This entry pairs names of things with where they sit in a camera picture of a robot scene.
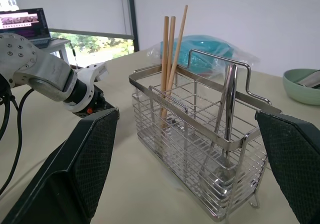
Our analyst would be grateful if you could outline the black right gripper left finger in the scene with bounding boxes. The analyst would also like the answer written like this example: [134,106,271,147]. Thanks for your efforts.
[0,107,121,224]

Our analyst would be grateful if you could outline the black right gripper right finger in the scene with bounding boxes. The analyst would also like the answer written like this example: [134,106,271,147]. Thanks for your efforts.
[254,110,320,224]

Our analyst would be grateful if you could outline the broad metal spoon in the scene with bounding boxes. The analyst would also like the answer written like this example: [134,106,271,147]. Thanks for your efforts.
[212,63,240,185]

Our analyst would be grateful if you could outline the slim metal spoon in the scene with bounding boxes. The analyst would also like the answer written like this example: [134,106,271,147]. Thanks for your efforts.
[199,64,232,177]

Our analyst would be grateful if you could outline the pale green bowl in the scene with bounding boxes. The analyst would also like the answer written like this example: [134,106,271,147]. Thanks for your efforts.
[282,68,320,106]

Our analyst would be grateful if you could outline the white side table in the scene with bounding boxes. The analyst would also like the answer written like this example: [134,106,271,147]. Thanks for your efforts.
[31,37,72,66]

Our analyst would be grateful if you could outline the wooden chopstick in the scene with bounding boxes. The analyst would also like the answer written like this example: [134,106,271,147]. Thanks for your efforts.
[160,4,189,122]
[159,16,170,132]
[161,15,177,95]

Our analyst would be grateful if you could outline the metal piece in green bowl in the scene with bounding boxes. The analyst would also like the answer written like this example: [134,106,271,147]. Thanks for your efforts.
[296,70,320,88]

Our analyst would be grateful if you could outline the white roller blind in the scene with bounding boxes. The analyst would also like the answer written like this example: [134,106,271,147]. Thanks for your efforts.
[11,0,134,38]

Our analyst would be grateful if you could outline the open laptop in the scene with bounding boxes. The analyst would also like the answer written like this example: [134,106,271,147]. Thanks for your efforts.
[0,7,52,48]

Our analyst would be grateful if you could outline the clear plastic bag teal contents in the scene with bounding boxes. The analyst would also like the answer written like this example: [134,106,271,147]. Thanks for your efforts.
[146,35,261,79]

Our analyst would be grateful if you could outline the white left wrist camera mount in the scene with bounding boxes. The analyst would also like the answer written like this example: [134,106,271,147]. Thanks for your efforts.
[62,61,110,114]

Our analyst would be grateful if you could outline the thin black hanging cable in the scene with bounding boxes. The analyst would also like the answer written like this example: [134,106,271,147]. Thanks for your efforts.
[68,41,79,69]

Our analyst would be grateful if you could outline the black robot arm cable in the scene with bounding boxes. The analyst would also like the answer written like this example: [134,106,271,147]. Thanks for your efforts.
[0,87,35,196]
[0,73,19,141]

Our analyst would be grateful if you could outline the stainless steel wire basket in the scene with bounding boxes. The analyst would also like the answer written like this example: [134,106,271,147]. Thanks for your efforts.
[128,48,282,222]

